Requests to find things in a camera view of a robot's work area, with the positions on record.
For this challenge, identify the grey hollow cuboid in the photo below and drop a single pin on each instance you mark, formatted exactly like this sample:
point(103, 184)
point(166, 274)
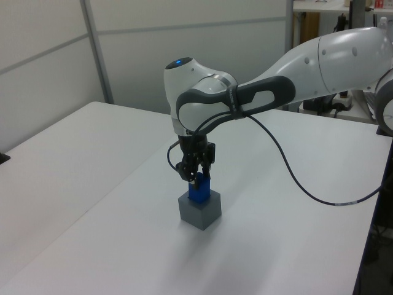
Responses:
point(199, 215)

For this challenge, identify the grey partition post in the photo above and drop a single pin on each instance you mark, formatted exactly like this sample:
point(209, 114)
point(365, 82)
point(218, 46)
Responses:
point(289, 24)

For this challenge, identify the black table clamp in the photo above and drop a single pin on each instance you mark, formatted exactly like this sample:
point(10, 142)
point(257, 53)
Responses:
point(4, 158)

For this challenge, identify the blue block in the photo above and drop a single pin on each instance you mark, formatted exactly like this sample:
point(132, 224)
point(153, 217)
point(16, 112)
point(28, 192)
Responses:
point(201, 192)

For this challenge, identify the clear plastic bottle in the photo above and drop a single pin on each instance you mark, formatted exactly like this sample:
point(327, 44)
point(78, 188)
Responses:
point(383, 23)

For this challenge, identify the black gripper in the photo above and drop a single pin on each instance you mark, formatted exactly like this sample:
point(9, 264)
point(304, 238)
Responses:
point(196, 147)

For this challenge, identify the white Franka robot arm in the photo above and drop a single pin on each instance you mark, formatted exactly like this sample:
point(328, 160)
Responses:
point(307, 70)

